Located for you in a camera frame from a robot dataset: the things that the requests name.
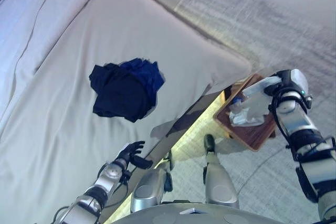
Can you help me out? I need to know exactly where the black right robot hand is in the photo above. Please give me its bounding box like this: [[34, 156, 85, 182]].
[[264, 68, 310, 99]]

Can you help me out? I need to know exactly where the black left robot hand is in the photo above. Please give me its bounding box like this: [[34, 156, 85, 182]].
[[115, 141, 154, 169]]

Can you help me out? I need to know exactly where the white garment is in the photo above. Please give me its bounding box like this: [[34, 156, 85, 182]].
[[228, 76, 281, 126]]

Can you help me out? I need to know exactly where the black garment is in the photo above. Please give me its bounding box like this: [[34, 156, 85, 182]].
[[88, 62, 158, 123]]

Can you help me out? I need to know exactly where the bed with white duvet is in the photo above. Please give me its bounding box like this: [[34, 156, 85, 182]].
[[0, 0, 253, 224]]

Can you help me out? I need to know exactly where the brown wooden basket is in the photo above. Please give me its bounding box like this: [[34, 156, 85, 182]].
[[213, 73, 278, 153]]

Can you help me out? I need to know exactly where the silver left robot leg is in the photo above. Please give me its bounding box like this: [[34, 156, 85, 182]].
[[130, 153, 174, 213]]

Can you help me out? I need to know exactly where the silver robot leg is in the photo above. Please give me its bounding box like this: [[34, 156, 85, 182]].
[[203, 134, 240, 209], [130, 153, 174, 213]]

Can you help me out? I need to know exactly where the large grey streaked rug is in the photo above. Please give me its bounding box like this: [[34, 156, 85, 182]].
[[154, 0, 336, 224]]

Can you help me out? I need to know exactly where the grey robot torso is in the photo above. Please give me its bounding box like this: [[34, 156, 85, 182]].
[[110, 200, 266, 224]]

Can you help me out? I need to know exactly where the silver right robot leg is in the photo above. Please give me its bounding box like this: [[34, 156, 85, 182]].
[[203, 134, 240, 209]]

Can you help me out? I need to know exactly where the white duvet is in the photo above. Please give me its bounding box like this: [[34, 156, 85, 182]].
[[0, 0, 137, 141]]

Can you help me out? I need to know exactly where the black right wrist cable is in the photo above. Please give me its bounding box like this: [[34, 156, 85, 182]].
[[268, 98, 289, 143]]

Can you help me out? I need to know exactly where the mirrored bed frame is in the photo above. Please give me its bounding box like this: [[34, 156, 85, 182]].
[[99, 87, 229, 224]]

